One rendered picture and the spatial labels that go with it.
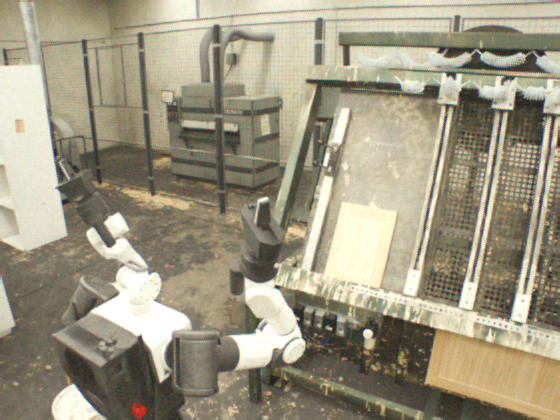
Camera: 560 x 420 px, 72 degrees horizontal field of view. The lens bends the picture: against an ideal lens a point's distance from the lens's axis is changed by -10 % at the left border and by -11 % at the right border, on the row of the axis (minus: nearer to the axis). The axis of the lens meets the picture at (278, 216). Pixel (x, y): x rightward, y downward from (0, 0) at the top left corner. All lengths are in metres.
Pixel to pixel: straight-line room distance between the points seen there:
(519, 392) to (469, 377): 0.26
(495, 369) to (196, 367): 1.84
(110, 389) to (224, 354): 0.28
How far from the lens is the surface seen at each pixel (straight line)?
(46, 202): 5.39
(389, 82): 2.43
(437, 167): 2.25
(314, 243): 2.30
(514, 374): 2.51
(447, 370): 2.56
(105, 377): 1.02
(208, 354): 0.99
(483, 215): 2.17
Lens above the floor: 1.97
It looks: 21 degrees down
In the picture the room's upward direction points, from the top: straight up
